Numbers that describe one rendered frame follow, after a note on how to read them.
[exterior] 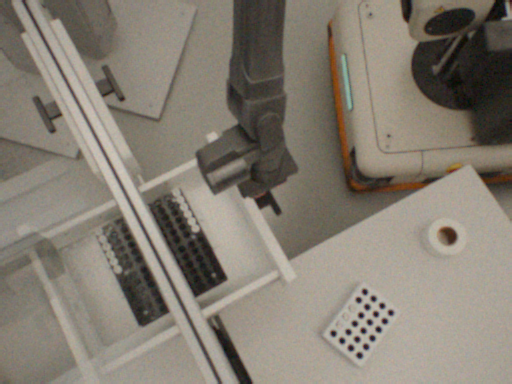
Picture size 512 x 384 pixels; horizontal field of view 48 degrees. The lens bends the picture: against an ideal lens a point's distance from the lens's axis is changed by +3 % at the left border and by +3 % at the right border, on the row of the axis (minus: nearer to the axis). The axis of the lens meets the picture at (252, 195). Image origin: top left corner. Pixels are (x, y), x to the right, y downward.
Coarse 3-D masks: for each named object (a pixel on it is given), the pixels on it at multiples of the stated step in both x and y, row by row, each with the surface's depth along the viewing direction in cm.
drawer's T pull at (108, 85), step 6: (102, 66) 101; (108, 72) 100; (108, 78) 100; (114, 78) 100; (96, 84) 100; (102, 84) 100; (108, 84) 100; (114, 84) 100; (102, 90) 99; (108, 90) 99; (114, 90) 99; (120, 90) 99; (102, 96) 100; (120, 96) 99
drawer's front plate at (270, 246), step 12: (240, 204) 98; (252, 204) 93; (252, 216) 92; (252, 228) 99; (264, 228) 92; (264, 240) 91; (276, 240) 91; (264, 252) 100; (276, 252) 91; (276, 264) 92; (288, 264) 90; (288, 276) 90
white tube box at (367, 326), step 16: (368, 288) 102; (352, 304) 102; (368, 304) 102; (384, 304) 102; (336, 320) 101; (352, 320) 101; (368, 320) 104; (384, 320) 104; (336, 336) 100; (352, 336) 100; (368, 336) 100; (352, 352) 99; (368, 352) 100
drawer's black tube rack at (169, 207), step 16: (160, 208) 96; (176, 208) 95; (160, 224) 94; (176, 224) 95; (176, 240) 97; (192, 240) 94; (176, 256) 93; (192, 256) 93; (208, 256) 97; (192, 272) 96; (208, 272) 96; (192, 288) 92; (208, 288) 92
